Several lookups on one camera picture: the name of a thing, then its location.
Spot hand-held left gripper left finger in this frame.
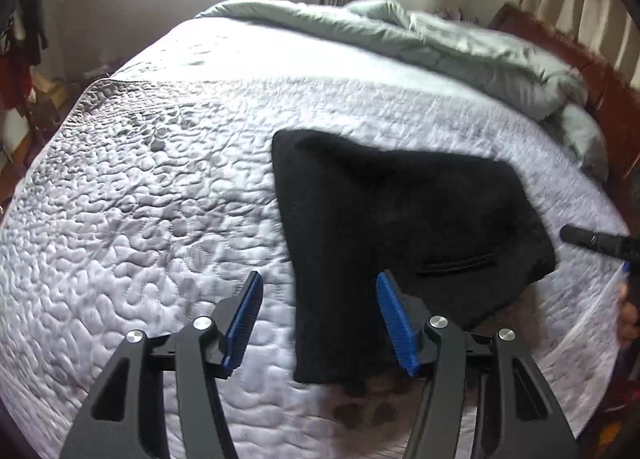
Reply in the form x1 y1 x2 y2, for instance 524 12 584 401
60 270 264 459

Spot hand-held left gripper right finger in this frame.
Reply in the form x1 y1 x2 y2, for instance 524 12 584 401
376 271 581 459

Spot person's right hand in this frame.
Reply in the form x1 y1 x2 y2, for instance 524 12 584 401
615 279 640 347

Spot white quilted bedspread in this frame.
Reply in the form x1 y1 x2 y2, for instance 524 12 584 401
0 16 633 459

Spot black pants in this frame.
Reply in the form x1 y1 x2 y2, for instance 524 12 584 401
271 129 558 392

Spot wooden headboard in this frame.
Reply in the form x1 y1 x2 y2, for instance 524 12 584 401
487 3 640 240

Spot dark hanging clothes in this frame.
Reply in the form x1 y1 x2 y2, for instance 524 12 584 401
12 0 51 67

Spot red hanging bag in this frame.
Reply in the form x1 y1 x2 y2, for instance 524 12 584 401
0 51 35 110

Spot grey duvet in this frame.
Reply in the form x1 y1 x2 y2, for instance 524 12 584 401
194 0 611 180

